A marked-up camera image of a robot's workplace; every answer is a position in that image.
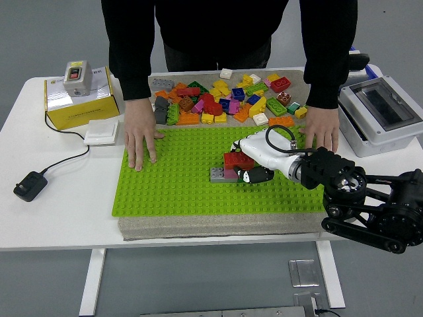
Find grey two by four brick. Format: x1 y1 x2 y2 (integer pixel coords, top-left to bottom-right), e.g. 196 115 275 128
151 78 175 92

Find person's right hand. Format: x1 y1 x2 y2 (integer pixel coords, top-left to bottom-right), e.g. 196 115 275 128
124 98 165 172

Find grey electrical enclosure box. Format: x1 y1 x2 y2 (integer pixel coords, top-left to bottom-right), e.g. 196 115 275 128
337 75 423 159

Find person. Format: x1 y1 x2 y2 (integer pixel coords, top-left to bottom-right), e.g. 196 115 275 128
100 0 358 110

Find black power cord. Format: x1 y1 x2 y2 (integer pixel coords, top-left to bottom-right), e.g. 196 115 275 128
39 110 91 175

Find metal floor plate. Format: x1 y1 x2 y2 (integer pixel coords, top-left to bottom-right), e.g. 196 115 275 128
293 292 331 312
288 259 321 288

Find red two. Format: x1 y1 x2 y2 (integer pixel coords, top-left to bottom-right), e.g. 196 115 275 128
223 151 255 170
176 87 202 98

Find black power adapter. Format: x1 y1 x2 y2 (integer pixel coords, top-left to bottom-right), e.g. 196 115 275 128
13 170 49 203

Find grey push-button switch box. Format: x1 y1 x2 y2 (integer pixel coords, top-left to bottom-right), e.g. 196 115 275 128
62 60 93 98

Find white table leg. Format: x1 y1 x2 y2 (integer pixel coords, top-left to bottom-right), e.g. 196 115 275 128
315 242 346 308
78 248 107 317

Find yellow cardboard box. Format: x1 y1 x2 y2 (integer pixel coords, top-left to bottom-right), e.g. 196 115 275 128
44 65 120 130

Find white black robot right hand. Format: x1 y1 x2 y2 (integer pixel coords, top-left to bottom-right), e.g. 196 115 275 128
230 128 307 184

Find person's left hand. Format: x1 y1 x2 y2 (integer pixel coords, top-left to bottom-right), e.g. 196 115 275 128
299 106 340 155

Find black plug adapter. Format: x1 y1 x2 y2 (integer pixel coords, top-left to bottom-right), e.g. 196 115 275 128
348 52 370 71

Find green studded baseplate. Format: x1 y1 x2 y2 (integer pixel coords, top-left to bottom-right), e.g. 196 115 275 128
112 124 342 218

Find red brick ring studs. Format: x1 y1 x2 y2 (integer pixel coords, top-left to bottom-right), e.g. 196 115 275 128
270 76 292 94

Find orange two by four brick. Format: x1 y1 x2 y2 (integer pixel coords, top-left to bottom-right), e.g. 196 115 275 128
268 116 295 128
175 113 202 126

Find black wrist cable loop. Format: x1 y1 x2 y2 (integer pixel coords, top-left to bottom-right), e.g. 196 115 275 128
265 124 313 155

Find grey-brown foam mat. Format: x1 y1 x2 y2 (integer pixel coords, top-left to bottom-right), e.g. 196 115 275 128
118 69 350 241

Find dark grey slope brick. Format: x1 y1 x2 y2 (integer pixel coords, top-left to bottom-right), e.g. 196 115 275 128
154 95 171 111

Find blue plastic bin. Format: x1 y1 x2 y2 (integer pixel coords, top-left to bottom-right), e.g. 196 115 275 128
348 45 381 80

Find large red brick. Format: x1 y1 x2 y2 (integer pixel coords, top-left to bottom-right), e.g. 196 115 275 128
198 92 224 117

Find dark green brick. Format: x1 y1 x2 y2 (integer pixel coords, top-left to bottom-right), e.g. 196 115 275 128
187 81 210 95

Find yellow curved slope brick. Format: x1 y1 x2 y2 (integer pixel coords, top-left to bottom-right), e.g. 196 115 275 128
248 96 268 120

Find lime green two by four brick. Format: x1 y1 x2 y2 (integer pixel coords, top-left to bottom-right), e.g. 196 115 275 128
265 97 288 117

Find white wall switch panel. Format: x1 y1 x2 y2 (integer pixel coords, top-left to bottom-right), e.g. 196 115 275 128
83 119 120 146

